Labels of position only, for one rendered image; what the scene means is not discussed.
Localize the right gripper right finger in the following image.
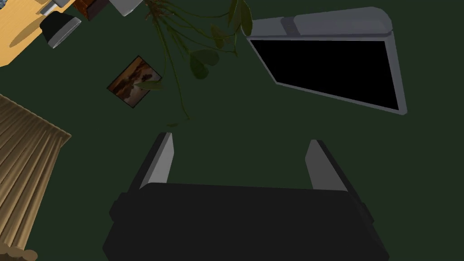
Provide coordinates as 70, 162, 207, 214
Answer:
304, 139, 349, 193

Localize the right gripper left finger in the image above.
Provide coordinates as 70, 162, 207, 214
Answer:
128, 132, 175, 193

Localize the grey framed black window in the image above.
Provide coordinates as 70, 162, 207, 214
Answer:
246, 7, 408, 116

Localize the green trailing house plant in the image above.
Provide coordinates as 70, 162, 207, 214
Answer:
144, 0, 253, 127

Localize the beige pleated curtain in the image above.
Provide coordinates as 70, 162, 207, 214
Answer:
0, 93, 73, 261

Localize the black and grey lamp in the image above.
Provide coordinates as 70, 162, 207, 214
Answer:
39, 11, 82, 49

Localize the light wooden table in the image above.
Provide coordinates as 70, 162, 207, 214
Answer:
0, 0, 82, 68

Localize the brown landscape wall picture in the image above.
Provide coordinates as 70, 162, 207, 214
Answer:
106, 55, 163, 109

